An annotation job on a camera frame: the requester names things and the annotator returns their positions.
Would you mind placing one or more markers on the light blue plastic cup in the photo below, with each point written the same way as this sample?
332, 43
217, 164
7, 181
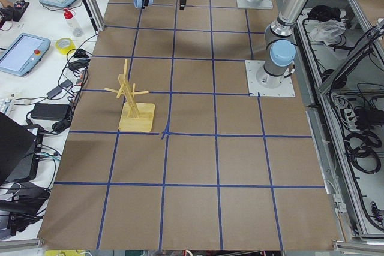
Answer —
138, 3

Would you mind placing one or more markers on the wooden cup rack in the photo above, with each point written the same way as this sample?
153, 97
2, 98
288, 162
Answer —
135, 116

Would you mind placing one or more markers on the red capped squeeze bottle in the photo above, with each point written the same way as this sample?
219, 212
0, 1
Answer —
72, 22

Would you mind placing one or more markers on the yellow tape roll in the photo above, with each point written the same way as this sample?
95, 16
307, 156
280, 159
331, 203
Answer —
65, 45

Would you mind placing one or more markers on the near teach pendant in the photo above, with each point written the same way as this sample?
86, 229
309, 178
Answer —
24, 54

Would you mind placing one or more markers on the black power adapter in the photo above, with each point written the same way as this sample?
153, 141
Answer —
46, 111

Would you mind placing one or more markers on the black laptop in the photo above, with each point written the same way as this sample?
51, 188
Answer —
20, 145

